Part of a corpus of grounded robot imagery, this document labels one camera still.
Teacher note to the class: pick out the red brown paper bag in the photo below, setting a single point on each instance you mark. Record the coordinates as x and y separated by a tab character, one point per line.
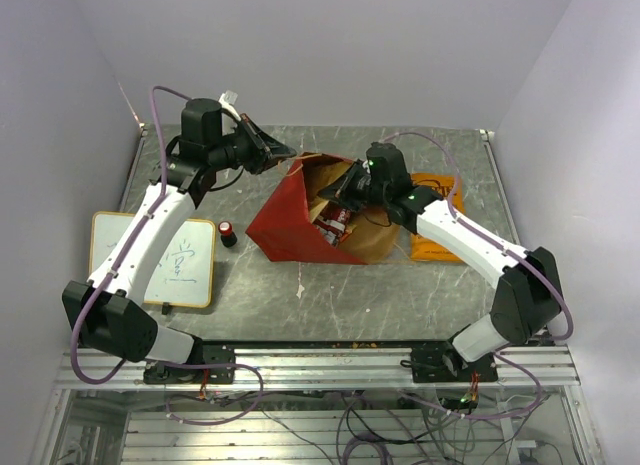
284	231

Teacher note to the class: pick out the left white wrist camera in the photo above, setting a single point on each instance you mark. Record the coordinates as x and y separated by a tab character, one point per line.
227	101

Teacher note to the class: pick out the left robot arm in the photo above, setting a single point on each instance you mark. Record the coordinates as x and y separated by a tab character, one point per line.
105	311

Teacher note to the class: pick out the small whiteboard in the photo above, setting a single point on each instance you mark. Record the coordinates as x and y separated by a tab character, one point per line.
184	275

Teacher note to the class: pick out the colourful small snack packets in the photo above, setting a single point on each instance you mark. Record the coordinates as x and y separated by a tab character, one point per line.
334	236

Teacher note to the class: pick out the red Doritos chip bag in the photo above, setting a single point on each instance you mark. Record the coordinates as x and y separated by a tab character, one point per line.
334	216

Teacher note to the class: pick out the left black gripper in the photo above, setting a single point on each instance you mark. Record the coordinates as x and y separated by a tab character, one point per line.
265	149

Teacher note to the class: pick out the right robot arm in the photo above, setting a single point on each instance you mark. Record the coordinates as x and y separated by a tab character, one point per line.
526	282

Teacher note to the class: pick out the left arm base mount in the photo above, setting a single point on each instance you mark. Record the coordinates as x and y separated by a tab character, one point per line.
207	363

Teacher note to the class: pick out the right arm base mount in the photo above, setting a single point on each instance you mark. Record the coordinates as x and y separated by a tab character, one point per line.
438	362

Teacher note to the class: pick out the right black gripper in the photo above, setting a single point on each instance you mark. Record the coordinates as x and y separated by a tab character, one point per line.
342	189

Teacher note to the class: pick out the brown snack pouch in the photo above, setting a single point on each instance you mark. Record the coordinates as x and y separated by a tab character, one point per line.
318	176

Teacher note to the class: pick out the red capped black marker stamp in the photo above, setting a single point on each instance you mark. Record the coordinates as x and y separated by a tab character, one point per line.
227	235

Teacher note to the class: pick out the aluminium extrusion rail frame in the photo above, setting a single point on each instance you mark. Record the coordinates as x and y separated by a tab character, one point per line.
351	369

